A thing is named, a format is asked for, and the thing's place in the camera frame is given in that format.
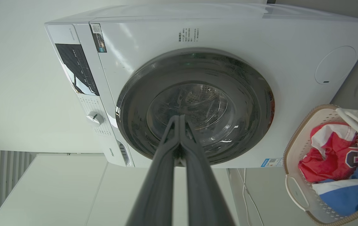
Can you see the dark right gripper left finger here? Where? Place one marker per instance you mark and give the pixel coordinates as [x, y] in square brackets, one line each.
[158, 175]

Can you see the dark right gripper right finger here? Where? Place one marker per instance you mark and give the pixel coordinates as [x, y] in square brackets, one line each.
[200, 188]

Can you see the washer door glass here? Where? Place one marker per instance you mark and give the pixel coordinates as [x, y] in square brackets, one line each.
[135, 106]

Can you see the white front-load washing machine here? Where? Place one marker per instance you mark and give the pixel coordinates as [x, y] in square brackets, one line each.
[153, 37]

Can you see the blue energy label sticker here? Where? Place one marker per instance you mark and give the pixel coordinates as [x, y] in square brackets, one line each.
[271, 162]

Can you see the white round program knob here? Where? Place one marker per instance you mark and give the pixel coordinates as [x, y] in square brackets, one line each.
[95, 119]

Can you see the steel perforated washer drum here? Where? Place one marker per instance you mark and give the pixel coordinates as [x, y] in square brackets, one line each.
[204, 97]

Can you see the cream plastic laundry basket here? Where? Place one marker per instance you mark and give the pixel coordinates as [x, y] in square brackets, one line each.
[295, 157]

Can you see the white cabinet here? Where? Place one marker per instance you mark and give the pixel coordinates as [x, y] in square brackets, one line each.
[56, 194]

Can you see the red and white garment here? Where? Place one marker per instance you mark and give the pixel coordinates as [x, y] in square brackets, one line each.
[329, 157]

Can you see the black glossy control display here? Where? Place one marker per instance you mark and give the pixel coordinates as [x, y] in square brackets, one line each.
[78, 69]

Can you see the small printed text notice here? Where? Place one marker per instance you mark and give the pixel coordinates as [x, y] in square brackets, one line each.
[189, 34]

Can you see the blue and white garment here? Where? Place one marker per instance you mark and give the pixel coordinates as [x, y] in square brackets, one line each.
[348, 197]

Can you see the black QR promo sticker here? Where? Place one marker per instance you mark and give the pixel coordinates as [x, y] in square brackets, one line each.
[98, 37]

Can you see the round white filter cover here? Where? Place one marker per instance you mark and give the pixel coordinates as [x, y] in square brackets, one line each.
[335, 64]

